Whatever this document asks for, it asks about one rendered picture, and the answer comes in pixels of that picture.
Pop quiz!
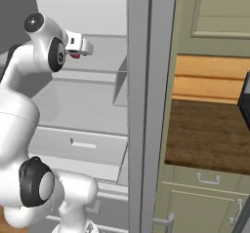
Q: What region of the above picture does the olive wall cupboard door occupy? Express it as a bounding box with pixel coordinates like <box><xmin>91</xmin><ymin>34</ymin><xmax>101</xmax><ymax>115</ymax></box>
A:
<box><xmin>177</xmin><ymin>0</ymin><xmax>250</xmax><ymax>49</ymax></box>

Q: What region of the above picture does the olive base cupboard door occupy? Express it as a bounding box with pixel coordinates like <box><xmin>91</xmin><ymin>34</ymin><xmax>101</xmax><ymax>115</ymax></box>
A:
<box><xmin>155</xmin><ymin>181</ymin><xmax>243</xmax><ymax>233</ymax></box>

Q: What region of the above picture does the grey fridge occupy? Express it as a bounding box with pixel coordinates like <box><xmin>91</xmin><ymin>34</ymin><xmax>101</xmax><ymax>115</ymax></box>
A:
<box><xmin>0</xmin><ymin>0</ymin><xmax>179</xmax><ymax>233</ymax></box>

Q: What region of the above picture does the grey fridge door bin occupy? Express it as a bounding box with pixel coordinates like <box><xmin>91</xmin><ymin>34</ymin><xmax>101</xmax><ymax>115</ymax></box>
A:
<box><xmin>112</xmin><ymin>55</ymin><xmax>129</xmax><ymax>107</ymax></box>

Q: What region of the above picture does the grey fridge shelf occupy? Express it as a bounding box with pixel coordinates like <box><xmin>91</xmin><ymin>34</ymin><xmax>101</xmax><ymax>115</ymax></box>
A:
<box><xmin>51</xmin><ymin>68</ymin><xmax>119</xmax><ymax>86</ymax></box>

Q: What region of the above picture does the silver cupboard door handle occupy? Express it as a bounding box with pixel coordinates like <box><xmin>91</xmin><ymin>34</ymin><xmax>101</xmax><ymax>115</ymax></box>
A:
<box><xmin>228</xmin><ymin>198</ymin><xmax>244</xmax><ymax>227</ymax></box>

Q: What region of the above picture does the grey fridge handle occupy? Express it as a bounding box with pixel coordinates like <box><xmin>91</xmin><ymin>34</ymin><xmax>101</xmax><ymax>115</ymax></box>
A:
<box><xmin>152</xmin><ymin>212</ymin><xmax>176</xmax><ymax>233</ymax></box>

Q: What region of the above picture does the red strawberry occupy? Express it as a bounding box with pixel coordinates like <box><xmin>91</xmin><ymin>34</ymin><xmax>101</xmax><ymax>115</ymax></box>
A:
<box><xmin>69</xmin><ymin>51</ymin><xmax>82</xmax><ymax>60</ymax></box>

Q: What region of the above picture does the black microwave oven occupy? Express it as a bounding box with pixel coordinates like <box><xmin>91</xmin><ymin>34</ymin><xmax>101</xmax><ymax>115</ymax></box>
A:
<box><xmin>236</xmin><ymin>70</ymin><xmax>250</xmax><ymax>132</ymax></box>

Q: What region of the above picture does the silver drawer handle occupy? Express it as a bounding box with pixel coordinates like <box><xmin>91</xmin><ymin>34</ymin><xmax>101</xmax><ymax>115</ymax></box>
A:
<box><xmin>195</xmin><ymin>173</ymin><xmax>221</xmax><ymax>185</ymax></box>

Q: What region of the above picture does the olive drawer front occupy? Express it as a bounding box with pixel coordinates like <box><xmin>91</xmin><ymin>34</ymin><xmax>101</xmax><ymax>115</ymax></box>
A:
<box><xmin>161</xmin><ymin>164</ymin><xmax>250</xmax><ymax>194</ymax></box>

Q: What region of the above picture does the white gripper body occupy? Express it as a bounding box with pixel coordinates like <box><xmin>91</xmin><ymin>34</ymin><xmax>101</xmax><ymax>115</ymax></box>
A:
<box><xmin>79</xmin><ymin>36</ymin><xmax>95</xmax><ymax>58</ymax></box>

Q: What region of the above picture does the grey fridge drawer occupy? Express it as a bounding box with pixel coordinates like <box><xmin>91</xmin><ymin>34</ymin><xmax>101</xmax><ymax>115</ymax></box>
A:
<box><xmin>28</xmin><ymin>126</ymin><xmax>129</xmax><ymax>183</ymax></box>

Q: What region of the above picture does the grey fridge door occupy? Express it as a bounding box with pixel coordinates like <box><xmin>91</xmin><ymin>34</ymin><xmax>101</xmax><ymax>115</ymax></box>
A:
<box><xmin>126</xmin><ymin>0</ymin><xmax>179</xmax><ymax>233</ymax></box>

